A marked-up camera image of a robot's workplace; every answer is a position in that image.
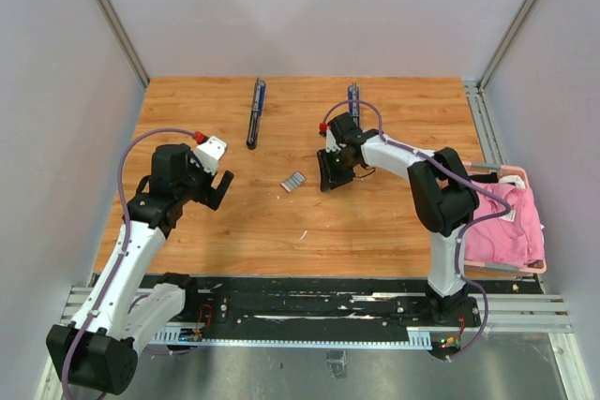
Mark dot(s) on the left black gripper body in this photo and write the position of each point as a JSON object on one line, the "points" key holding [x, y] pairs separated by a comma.
{"points": [[197, 186]]}

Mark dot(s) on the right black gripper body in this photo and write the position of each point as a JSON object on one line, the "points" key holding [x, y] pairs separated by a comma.
{"points": [[343, 170]]}

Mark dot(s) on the silver staple strip block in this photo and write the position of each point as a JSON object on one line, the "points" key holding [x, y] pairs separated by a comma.
{"points": [[293, 181]]}

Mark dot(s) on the blue stapler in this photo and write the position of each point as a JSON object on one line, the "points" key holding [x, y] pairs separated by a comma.
{"points": [[354, 105], [256, 113]]}

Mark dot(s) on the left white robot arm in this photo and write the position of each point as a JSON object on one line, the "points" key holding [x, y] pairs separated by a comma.
{"points": [[100, 347]]}

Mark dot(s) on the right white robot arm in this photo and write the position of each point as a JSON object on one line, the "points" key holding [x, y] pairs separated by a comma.
{"points": [[443, 198]]}

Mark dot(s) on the pink cloth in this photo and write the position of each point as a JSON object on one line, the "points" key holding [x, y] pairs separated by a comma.
{"points": [[514, 239]]}

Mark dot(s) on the pink plastic basket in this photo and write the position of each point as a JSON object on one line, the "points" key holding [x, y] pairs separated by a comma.
{"points": [[492, 174]]}

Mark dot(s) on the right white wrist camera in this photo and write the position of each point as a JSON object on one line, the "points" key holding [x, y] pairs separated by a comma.
{"points": [[331, 145]]}

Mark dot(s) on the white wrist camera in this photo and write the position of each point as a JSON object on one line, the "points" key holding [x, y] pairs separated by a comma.
{"points": [[210, 152], [331, 145]]}

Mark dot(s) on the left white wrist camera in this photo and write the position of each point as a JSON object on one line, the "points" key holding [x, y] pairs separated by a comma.
{"points": [[210, 152]]}

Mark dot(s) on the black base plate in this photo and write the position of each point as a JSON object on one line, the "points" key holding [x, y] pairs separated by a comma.
{"points": [[242, 306]]}

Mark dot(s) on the grey cable duct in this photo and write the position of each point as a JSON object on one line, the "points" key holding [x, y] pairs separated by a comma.
{"points": [[401, 340]]}

